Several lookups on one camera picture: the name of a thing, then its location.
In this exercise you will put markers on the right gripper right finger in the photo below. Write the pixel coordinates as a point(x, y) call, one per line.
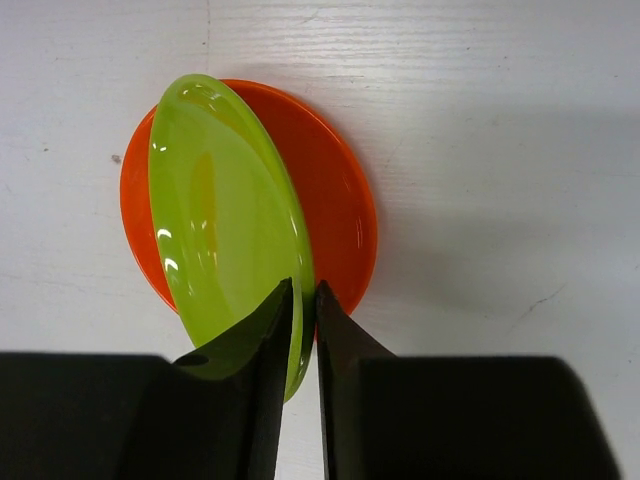
point(450, 417)

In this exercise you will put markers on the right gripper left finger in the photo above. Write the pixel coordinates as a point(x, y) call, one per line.
point(214, 413)

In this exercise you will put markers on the green plastic plate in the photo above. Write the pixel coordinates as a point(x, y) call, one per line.
point(228, 224)

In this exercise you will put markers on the orange plastic plate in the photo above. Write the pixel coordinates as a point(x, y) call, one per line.
point(332, 187)

